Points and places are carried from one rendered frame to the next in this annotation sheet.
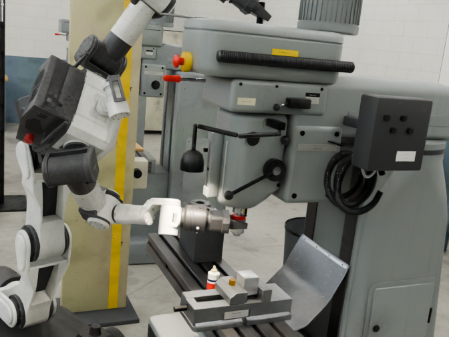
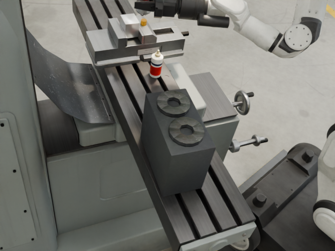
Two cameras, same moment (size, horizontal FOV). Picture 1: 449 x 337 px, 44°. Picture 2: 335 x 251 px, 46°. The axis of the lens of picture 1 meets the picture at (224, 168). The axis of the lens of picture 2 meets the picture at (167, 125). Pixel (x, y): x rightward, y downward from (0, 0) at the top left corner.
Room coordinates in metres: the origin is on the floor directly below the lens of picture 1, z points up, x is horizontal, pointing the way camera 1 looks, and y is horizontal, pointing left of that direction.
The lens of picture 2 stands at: (2.86, -0.03, 1.89)
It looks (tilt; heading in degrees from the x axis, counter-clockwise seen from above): 47 degrees down; 174
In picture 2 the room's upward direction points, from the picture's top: 11 degrees clockwise
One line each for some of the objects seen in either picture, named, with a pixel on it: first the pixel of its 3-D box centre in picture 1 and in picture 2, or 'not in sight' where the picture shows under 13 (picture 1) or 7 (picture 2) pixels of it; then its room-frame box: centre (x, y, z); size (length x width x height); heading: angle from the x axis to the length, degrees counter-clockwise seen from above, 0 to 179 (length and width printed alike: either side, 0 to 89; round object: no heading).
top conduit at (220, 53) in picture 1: (288, 61); not in sight; (1.65, -0.16, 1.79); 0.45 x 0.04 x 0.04; 114
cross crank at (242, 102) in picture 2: not in sight; (235, 104); (1.56, 0.39, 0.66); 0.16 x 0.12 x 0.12; 114
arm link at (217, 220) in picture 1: (210, 220); (173, 4); (1.76, 0.03, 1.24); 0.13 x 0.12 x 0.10; 4
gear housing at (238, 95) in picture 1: (264, 93); not in sight; (1.78, -0.10, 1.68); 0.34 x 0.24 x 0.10; 114
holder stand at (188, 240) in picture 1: (201, 229); (174, 140); (2.16, 0.07, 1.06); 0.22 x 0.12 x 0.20; 21
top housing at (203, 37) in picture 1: (260, 51); not in sight; (1.77, -0.08, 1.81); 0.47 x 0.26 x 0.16; 114
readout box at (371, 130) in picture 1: (393, 133); not in sight; (1.58, -0.48, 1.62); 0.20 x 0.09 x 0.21; 114
